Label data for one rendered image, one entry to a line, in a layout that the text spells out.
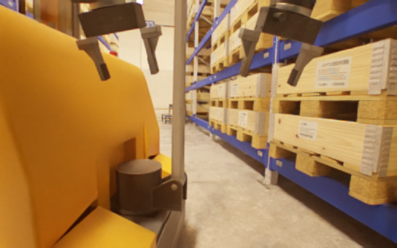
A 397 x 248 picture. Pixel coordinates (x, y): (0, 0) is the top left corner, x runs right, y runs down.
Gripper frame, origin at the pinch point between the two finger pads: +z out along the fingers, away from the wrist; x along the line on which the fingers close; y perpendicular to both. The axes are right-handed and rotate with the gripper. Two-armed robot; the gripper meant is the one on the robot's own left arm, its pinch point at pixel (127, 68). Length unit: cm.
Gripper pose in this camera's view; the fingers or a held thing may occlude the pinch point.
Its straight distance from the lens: 51.5
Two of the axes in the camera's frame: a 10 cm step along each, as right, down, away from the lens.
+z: 1.4, 8.6, 4.8
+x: -9.8, 0.7, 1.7
